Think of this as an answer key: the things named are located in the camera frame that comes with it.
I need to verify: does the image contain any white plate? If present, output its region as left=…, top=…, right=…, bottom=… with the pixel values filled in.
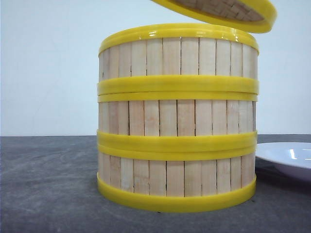
left=256, top=142, right=311, bottom=182

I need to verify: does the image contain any woven bamboo steamer lid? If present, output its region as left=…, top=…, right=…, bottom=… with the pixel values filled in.
left=154, top=0, right=277, bottom=33

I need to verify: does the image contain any bamboo steamer basket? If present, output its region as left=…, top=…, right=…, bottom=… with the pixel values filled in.
left=97, top=152, right=256, bottom=213
left=97, top=99, right=257, bottom=160
left=97, top=23, right=259, bottom=102

